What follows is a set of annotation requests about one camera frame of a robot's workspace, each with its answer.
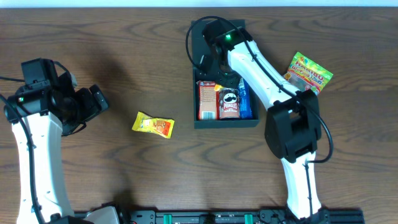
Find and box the black gift box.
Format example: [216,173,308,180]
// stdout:
[191,20,259,129]

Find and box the yellow candy packet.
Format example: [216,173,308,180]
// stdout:
[214,84,223,91]
[132,111,175,139]

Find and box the small Pringles can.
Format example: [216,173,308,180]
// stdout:
[219,88,240,119]

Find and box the red snack box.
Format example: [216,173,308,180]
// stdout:
[197,81,218,120]

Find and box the blue cookie packet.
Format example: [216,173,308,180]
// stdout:
[238,78,252,119]

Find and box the Haribo gummy worms bag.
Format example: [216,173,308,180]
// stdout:
[284,52,333,95]

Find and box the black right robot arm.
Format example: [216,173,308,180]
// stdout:
[202,24,324,222]

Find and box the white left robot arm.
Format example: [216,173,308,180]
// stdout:
[12,113,120,224]

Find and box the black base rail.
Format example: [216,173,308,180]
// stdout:
[120,208,365,224]

